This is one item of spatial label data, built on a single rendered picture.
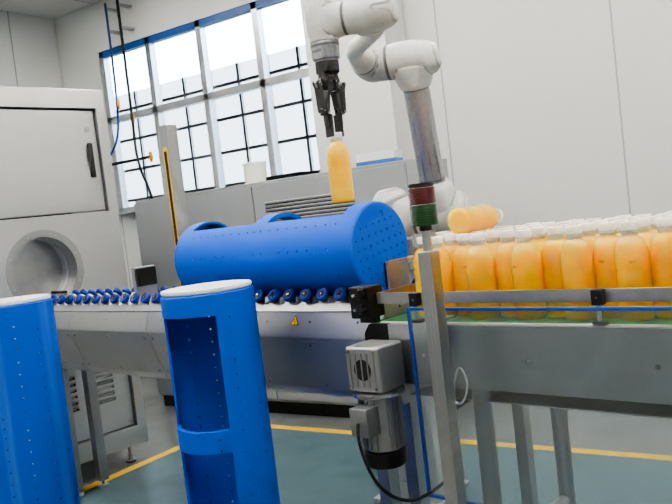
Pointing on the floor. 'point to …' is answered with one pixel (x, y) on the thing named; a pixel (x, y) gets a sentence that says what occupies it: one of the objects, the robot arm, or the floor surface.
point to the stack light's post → (442, 377)
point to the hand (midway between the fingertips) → (334, 126)
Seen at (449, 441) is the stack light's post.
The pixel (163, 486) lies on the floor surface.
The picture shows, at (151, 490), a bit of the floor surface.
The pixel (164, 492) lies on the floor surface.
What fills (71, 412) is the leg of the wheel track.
